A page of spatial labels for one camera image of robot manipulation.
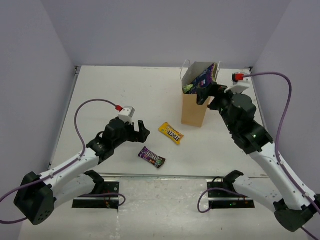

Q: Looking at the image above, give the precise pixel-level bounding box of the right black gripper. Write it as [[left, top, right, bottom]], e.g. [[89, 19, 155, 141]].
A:
[[196, 81, 244, 132]]

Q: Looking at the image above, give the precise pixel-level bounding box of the blue purple snack bag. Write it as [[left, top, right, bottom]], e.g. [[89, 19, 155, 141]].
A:
[[190, 63, 218, 94]]

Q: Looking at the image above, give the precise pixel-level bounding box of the green snack packet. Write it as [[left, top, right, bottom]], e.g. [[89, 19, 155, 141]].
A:
[[182, 84, 194, 94]]

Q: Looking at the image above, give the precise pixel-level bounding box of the yellow M&M's packet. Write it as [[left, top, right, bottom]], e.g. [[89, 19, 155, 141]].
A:
[[158, 122, 184, 145]]

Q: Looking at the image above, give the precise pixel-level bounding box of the purple M&M's packet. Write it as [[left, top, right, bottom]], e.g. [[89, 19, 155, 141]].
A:
[[138, 146, 166, 169]]

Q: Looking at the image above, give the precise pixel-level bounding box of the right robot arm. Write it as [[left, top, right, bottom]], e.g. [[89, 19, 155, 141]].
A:
[[196, 82, 320, 232]]

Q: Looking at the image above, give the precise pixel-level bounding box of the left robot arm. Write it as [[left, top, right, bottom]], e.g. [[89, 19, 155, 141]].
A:
[[13, 117, 150, 226]]

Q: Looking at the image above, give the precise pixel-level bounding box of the brown paper bag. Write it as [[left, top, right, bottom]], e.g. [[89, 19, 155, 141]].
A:
[[180, 60, 220, 128]]

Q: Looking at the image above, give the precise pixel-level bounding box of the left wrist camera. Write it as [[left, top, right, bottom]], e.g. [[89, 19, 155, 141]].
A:
[[118, 106, 135, 125]]

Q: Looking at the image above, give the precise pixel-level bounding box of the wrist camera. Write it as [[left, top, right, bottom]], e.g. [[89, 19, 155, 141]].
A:
[[118, 106, 135, 125], [224, 72, 250, 94]]

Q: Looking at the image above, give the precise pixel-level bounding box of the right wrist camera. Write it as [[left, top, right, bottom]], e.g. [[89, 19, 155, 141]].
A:
[[224, 72, 250, 94]]

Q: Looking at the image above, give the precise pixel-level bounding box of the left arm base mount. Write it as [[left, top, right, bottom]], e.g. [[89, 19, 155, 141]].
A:
[[72, 170, 126, 211]]

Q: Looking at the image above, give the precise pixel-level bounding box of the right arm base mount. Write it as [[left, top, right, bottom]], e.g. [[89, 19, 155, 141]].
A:
[[197, 170, 255, 214]]

